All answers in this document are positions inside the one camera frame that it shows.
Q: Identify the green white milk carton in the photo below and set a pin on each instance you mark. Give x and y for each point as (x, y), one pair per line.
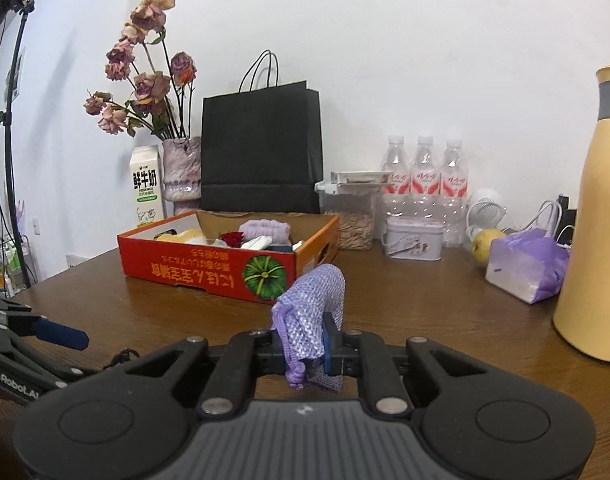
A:
(146, 185)

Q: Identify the pink marbled vase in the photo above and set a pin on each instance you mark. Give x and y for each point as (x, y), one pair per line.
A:
(182, 170)

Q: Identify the cluttered shelf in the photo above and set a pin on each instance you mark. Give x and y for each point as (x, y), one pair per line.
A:
(5, 265)

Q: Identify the yellow thermos jug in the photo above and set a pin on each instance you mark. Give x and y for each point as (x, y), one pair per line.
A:
(595, 235)

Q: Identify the dried pink rose bouquet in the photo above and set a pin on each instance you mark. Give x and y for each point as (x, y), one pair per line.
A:
(152, 85)

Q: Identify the purple fluffy towel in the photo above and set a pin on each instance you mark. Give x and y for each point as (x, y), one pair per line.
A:
(270, 230)

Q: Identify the black paper bag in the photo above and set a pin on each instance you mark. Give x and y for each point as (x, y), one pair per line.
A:
(260, 150)

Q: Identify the black charger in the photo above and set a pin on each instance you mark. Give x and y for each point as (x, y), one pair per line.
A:
(565, 210)

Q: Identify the flat white box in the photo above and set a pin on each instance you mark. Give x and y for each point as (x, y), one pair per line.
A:
(360, 177)

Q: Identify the pale tin box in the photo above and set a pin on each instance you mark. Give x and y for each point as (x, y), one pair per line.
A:
(415, 242)

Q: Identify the small wall poster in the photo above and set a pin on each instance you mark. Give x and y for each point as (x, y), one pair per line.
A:
(15, 75)

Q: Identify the yellow white plush toy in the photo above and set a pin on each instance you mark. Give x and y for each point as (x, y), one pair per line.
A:
(187, 236)

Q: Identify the green apple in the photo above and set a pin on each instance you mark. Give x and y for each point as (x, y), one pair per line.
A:
(485, 247)

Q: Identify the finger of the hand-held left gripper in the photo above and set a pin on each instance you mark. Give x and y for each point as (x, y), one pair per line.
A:
(50, 364)
(60, 334)

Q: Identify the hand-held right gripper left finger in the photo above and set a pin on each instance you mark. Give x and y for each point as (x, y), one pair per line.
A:
(265, 347)

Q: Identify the navy blue case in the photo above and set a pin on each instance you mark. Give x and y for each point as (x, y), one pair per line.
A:
(281, 248)

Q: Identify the white cloth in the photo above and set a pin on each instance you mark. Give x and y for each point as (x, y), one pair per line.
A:
(255, 244)

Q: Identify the purple knitted pouch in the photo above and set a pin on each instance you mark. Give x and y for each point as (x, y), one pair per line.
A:
(310, 300)

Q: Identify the red cardboard box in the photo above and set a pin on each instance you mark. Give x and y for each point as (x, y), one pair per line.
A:
(195, 270)

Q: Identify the small white fan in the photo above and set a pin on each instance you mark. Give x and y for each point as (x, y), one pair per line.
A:
(485, 207)

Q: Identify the purple tissue pack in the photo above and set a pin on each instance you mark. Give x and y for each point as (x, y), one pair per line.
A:
(525, 265)

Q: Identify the red fabric flower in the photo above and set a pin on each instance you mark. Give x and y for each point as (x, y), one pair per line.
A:
(231, 239)

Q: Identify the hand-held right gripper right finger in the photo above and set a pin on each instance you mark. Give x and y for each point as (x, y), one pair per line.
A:
(330, 350)

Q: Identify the clear container with white lid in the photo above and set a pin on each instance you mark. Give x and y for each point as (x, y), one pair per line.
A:
(355, 230)

